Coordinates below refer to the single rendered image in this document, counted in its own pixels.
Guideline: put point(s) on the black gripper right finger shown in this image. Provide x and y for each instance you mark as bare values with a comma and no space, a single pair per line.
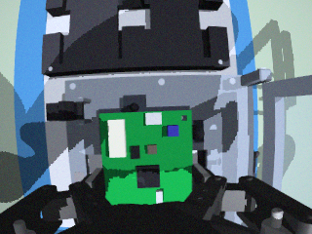
275,211

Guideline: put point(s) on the green circuit board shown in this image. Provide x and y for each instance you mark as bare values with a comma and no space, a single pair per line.
147,157

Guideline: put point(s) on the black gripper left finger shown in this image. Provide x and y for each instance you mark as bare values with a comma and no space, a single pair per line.
24,217

